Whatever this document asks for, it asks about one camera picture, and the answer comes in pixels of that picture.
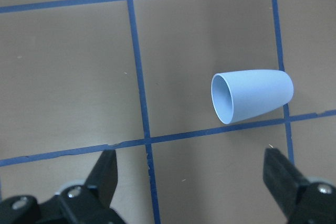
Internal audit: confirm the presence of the light blue plastic cup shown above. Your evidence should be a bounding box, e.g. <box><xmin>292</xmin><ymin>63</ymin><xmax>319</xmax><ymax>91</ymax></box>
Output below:
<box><xmin>211</xmin><ymin>69</ymin><xmax>294</xmax><ymax>124</ymax></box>

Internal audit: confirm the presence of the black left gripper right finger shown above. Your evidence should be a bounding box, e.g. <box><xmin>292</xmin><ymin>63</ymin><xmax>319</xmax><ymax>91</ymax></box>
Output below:
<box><xmin>263</xmin><ymin>147</ymin><xmax>335</xmax><ymax>223</ymax></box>

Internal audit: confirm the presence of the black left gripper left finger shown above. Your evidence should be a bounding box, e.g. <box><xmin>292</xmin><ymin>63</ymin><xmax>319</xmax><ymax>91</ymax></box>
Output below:
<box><xmin>1</xmin><ymin>150</ymin><xmax>123</xmax><ymax>223</ymax></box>

